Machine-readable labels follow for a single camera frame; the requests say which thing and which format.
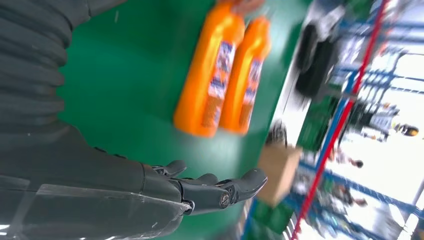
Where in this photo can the cardboard box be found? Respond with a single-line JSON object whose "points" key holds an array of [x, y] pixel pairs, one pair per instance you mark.
{"points": [[280, 172]]}

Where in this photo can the white table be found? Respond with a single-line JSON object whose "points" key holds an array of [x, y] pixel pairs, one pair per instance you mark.
{"points": [[290, 112]]}

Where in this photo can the red metal pole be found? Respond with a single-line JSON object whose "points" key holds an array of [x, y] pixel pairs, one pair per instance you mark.
{"points": [[338, 124]]}

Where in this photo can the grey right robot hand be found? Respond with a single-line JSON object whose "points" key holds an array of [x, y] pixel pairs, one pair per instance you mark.
{"points": [[82, 185]]}

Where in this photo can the green plastic crate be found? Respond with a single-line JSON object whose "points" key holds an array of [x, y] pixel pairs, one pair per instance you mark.
{"points": [[314, 126], [268, 218]]}

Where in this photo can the black handheld controller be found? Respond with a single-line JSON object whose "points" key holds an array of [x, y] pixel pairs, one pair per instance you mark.
{"points": [[305, 43]]}

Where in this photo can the black hard carrying case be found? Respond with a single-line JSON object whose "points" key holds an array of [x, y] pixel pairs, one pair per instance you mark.
{"points": [[319, 73]]}

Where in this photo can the blue metal shelving rack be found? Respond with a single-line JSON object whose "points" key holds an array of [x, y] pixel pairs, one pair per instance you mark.
{"points": [[328, 132]]}

